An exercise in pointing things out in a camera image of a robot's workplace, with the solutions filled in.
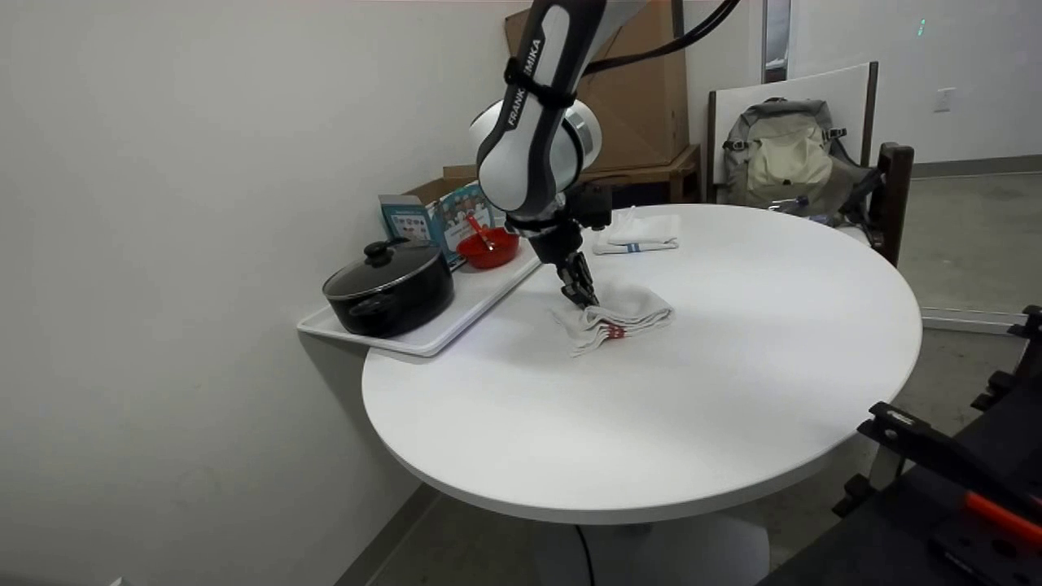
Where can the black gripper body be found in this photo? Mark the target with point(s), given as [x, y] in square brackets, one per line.
[568, 252]

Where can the clear plastic bag red contents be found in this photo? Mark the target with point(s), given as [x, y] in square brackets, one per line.
[640, 310]

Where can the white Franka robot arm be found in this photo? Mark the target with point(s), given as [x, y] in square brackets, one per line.
[533, 150]

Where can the white and blue folded towel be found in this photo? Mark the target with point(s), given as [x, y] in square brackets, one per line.
[640, 232]

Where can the red bowl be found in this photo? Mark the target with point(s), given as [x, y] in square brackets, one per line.
[490, 256]

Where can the red plastic spoon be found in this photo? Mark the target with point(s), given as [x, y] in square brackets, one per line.
[478, 227]

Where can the white rectangular tray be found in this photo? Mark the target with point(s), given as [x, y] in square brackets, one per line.
[467, 310]

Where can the low wooden shelf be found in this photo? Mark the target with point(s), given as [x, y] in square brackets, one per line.
[676, 174]

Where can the blue printed cardboard carton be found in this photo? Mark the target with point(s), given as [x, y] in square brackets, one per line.
[411, 221]

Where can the black pot with lid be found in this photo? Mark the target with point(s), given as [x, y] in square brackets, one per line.
[385, 294]

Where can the beige grey backpack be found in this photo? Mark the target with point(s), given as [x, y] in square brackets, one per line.
[783, 158]

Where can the black perforated breadboard table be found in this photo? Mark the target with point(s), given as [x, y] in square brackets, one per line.
[892, 549]

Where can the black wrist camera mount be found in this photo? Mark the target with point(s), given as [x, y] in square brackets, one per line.
[591, 205]

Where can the white chair with wooden frame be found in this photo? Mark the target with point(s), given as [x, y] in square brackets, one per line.
[847, 91]

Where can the white wall outlet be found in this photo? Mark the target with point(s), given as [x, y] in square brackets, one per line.
[945, 103]

